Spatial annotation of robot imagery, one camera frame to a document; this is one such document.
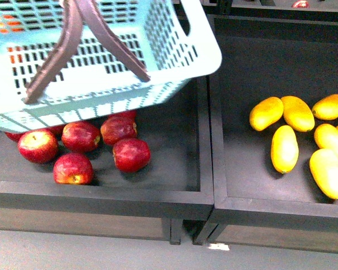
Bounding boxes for yellow mango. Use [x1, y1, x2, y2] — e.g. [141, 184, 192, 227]
[314, 124, 338, 157]
[281, 96, 315, 132]
[270, 125, 299, 174]
[312, 94, 338, 120]
[249, 97, 284, 131]
[309, 148, 338, 200]

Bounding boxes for light teal plastic basket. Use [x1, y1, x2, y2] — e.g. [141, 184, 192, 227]
[0, 1, 222, 133]

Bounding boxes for red apple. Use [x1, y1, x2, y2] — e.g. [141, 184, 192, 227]
[100, 116, 137, 146]
[17, 129, 59, 164]
[61, 121, 101, 153]
[53, 153, 94, 185]
[113, 138, 151, 173]

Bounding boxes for black display tray left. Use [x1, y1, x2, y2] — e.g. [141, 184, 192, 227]
[0, 77, 213, 220]

